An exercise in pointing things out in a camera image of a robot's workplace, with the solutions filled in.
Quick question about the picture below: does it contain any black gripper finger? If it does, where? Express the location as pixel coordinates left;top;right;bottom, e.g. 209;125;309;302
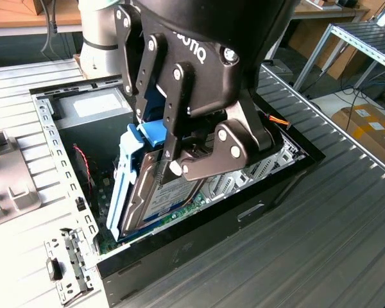
114;3;168;123
158;62;283;185

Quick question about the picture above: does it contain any hard disk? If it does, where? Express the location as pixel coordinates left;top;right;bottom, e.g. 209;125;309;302
105;83;209;243

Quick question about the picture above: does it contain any perforated metal disk bay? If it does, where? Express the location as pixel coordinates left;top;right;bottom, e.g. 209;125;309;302
198;128;309;203

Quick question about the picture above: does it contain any grey power supply unit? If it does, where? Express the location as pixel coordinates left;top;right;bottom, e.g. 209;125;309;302
53;87;134;145

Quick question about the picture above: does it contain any green motherboard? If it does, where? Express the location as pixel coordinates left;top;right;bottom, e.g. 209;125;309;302
94;169;206;254

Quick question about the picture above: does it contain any black open PC case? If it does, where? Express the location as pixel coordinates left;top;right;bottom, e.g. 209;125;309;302
28;60;327;307

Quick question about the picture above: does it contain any brown wooden box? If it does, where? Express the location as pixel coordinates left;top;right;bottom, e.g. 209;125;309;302
33;0;57;15

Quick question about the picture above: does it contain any small wooden block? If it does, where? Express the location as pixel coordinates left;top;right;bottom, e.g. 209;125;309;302
307;0;341;7

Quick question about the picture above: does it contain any flat cardboard sheet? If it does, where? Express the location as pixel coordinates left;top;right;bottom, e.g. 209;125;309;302
288;17;370;81

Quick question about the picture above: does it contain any brown cardboard box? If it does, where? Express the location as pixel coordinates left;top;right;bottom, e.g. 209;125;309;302
332;104;385;164

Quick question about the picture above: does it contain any black case fan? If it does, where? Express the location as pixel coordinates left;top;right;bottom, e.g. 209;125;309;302
72;143;99;206

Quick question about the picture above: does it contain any grey parts rack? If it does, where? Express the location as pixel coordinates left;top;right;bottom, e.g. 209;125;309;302
0;130;42;230

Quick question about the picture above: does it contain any black plastic latch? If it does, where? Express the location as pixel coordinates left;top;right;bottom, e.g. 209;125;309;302
46;258;64;282

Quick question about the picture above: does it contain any orange power wire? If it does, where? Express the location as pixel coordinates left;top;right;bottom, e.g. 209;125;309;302
265;114;292;130

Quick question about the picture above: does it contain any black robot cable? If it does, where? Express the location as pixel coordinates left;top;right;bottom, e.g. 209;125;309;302
40;0;59;55

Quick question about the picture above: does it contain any wooden desk white frame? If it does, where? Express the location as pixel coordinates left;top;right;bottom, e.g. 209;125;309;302
0;0;372;58

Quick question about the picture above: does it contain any metal card retention bracket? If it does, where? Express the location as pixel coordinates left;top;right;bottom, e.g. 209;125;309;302
44;227;100;305

